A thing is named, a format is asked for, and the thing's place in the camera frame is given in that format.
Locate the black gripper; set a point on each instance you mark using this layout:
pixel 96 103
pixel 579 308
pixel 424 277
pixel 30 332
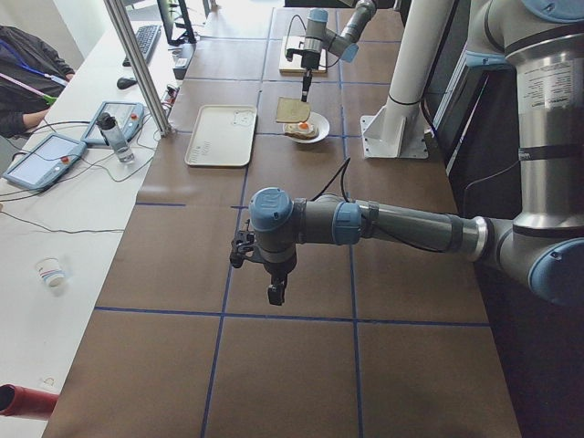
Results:
pixel 311 59
pixel 278 270

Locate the plain bread slice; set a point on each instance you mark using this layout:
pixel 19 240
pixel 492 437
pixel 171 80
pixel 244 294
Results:
pixel 290 110

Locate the white round plate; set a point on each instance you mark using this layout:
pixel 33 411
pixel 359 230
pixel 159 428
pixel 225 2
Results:
pixel 323 128

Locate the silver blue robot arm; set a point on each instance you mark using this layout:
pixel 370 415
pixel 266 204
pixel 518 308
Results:
pixel 542 247
pixel 343 45

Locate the wooden cutting board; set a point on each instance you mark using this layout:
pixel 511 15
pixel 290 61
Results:
pixel 293 67

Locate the toast with fried egg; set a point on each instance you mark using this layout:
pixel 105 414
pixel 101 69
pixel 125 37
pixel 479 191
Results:
pixel 304 130

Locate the cream bear serving tray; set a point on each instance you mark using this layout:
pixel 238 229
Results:
pixel 222 136

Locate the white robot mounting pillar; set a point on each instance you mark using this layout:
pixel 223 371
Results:
pixel 397 130

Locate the black monitor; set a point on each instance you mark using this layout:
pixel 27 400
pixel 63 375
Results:
pixel 176 22

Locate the black keyboard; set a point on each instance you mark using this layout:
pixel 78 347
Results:
pixel 147 38

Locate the black computer mouse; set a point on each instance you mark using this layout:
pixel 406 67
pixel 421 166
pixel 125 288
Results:
pixel 125 83

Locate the clear water bottle black cap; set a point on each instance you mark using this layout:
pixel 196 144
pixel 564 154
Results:
pixel 113 136

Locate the white paper cup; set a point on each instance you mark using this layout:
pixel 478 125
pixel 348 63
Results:
pixel 52 274

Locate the near blue teach pendant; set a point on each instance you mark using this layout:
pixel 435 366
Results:
pixel 46 163

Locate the seated person dark jacket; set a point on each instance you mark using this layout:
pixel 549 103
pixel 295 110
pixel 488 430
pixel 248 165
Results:
pixel 33 75

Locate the red cylinder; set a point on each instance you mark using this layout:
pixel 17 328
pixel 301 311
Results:
pixel 18 401

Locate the aluminium frame post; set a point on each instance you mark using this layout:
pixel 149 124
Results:
pixel 121 23

